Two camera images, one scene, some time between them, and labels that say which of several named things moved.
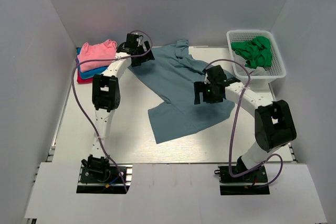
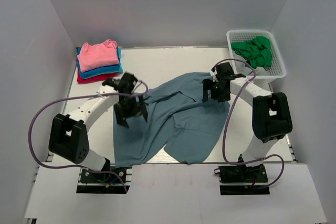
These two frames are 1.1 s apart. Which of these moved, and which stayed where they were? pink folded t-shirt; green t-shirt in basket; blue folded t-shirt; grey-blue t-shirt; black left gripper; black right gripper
Moved: black left gripper; grey-blue t-shirt
Stayed: black right gripper; green t-shirt in basket; pink folded t-shirt; blue folded t-shirt
